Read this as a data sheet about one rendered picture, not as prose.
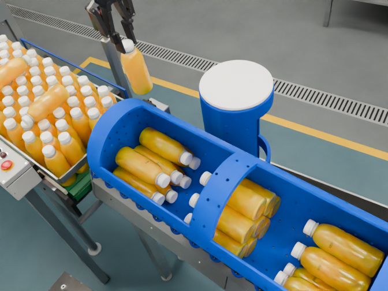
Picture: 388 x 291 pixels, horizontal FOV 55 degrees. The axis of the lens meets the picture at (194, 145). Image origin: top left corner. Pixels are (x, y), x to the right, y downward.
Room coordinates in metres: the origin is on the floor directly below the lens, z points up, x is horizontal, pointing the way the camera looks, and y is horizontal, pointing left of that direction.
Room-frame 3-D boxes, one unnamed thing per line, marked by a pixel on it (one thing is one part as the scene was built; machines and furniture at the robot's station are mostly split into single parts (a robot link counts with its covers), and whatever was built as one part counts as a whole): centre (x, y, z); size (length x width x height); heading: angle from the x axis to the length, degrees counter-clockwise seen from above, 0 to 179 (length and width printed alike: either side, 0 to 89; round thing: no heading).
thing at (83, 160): (0.95, 0.33, 0.96); 0.40 x 0.01 x 0.03; 133
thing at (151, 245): (0.80, 0.29, 0.31); 0.06 x 0.06 x 0.63; 43
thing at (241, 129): (1.05, -0.20, 0.59); 0.28 x 0.28 x 0.88
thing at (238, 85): (1.05, -0.20, 1.03); 0.28 x 0.28 x 0.01
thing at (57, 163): (0.87, 0.48, 0.98); 0.07 x 0.07 x 0.17
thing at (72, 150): (0.91, 0.43, 0.98); 0.07 x 0.07 x 0.17
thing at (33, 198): (0.84, 0.63, 0.50); 0.04 x 0.04 x 1.00; 43
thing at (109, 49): (1.42, 0.28, 0.55); 0.04 x 0.04 x 1.10; 43
